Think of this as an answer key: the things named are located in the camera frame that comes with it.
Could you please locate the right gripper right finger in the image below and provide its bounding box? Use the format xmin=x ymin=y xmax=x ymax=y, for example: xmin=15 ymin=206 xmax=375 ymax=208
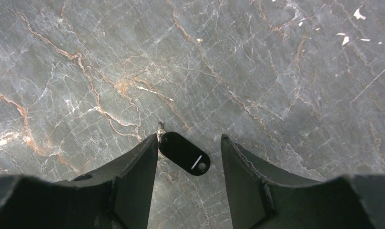
xmin=221 ymin=134 xmax=385 ymax=229

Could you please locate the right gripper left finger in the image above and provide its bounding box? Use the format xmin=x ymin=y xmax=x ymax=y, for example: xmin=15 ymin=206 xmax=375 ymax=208
xmin=0 ymin=134 xmax=158 ymax=229

